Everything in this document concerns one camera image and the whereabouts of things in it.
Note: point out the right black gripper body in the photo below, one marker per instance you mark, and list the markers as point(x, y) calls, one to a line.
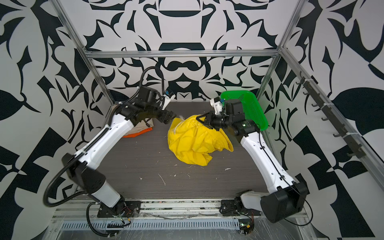
point(219, 121)

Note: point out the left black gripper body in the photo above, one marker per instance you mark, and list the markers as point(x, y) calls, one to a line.
point(163, 115)

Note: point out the beige shorts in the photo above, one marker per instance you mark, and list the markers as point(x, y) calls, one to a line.
point(141, 126)

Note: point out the yellow shorts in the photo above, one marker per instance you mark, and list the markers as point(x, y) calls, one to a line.
point(192, 143)

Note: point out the orange shorts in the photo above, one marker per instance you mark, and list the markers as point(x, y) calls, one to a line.
point(133, 135)

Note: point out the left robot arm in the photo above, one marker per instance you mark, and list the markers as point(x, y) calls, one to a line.
point(82, 167)

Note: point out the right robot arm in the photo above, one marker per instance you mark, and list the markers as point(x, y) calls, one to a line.
point(286, 197)

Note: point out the green plastic basket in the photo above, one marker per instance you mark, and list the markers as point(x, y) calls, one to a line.
point(251, 106)

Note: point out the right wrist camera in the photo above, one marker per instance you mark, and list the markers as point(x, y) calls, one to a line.
point(218, 105)

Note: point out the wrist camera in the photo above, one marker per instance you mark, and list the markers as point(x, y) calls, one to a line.
point(218, 105)
point(167, 98)

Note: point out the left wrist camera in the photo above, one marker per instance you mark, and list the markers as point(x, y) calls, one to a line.
point(167, 98)

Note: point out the left aluminium frame post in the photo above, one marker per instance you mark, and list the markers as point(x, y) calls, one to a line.
point(65, 20)

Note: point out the aluminium frame post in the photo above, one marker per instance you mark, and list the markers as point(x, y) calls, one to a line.
point(282, 45)
point(65, 20)

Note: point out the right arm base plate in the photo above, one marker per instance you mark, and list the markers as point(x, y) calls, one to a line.
point(234, 208)

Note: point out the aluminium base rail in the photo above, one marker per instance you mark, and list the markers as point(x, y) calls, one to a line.
point(151, 208)

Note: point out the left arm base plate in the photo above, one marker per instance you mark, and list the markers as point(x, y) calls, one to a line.
point(126, 210)

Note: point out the aluminium frame crossbar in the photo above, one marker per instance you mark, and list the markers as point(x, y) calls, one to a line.
point(185, 53)

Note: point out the white cable duct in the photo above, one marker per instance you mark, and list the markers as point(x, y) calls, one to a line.
point(187, 224)

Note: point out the right aluminium frame post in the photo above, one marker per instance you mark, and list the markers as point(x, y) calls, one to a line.
point(282, 45)

